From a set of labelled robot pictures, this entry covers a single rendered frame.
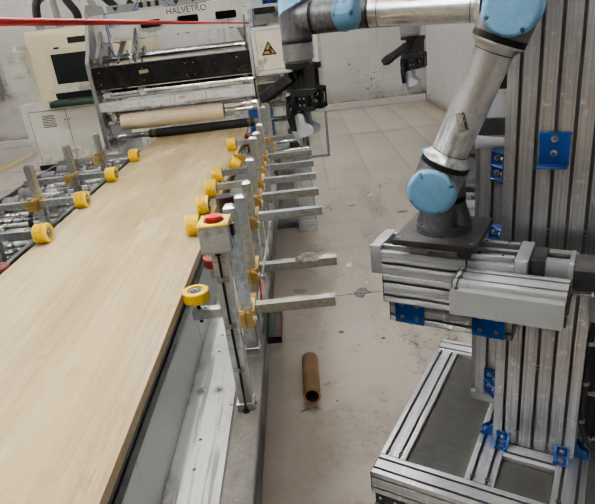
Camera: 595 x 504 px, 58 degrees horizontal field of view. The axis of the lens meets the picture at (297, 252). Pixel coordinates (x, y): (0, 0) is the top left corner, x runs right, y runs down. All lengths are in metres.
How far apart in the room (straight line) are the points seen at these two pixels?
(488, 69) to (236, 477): 1.04
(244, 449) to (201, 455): 0.17
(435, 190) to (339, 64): 9.31
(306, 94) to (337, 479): 1.46
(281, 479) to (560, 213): 1.40
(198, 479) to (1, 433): 0.46
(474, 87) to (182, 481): 1.13
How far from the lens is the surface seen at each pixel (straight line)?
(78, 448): 1.19
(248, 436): 1.39
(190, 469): 1.47
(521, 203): 1.62
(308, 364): 2.68
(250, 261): 1.80
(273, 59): 4.18
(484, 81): 1.27
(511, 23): 1.23
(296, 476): 2.26
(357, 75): 10.60
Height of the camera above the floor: 1.61
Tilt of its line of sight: 23 degrees down
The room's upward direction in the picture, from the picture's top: 7 degrees counter-clockwise
